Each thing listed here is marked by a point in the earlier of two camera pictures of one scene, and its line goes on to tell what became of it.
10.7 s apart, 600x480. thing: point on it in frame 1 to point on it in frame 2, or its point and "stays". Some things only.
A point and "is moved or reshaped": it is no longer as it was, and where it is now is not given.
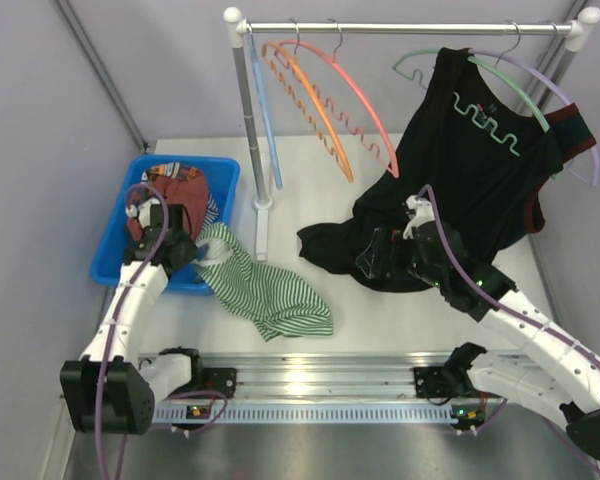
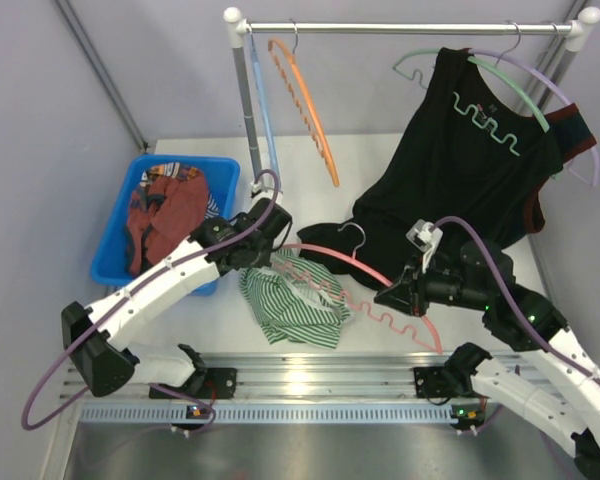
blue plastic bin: x=223 y=177 stays
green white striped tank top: x=274 y=304 is moved or reshaped
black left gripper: x=181 y=248 to x=259 y=249
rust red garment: x=188 y=190 stays
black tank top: x=483 y=156 stays
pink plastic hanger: x=343 y=115 to x=366 y=263
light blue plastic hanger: x=275 y=161 stays
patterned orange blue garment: x=173 y=169 stays
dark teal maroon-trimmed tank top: x=572 y=137 stays
